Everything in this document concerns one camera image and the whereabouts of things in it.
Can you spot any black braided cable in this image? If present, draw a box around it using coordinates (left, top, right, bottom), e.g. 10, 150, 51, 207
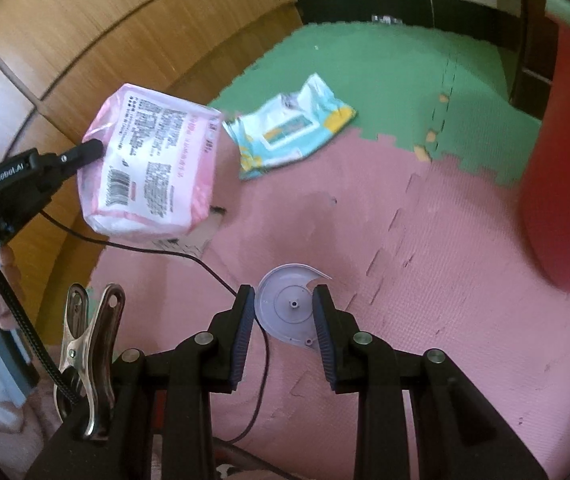
0, 222, 80, 406

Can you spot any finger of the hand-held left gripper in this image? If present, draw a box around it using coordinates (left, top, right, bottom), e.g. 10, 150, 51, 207
37, 139, 106, 181

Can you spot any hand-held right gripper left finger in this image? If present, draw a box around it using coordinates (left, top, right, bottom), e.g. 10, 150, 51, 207
25, 284, 257, 480

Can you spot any wooden wardrobe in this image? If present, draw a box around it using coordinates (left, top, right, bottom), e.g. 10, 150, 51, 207
0, 0, 306, 281

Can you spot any white carton box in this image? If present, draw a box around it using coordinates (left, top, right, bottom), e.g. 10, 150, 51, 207
152, 205, 226, 256

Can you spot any red bin with green rim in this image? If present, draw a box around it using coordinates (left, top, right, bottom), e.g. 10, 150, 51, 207
518, 0, 570, 297

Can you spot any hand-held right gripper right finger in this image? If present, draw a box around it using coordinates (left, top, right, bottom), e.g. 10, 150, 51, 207
311, 284, 548, 480

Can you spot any metal spring clip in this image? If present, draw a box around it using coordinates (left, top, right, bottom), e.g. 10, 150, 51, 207
52, 282, 128, 443

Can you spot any blue wet wipes pack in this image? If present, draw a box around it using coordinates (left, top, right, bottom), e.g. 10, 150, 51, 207
222, 72, 358, 182

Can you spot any pink plastic pack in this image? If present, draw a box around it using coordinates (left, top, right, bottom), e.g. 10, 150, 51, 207
76, 84, 225, 238

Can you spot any pink foam mat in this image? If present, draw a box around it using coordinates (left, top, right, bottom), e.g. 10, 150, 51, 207
85, 122, 570, 480

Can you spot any thin black cable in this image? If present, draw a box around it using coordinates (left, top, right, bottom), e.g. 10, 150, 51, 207
40, 209, 271, 446

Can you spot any pale purple round disc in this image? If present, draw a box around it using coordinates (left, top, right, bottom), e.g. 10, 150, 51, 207
255, 263, 333, 351

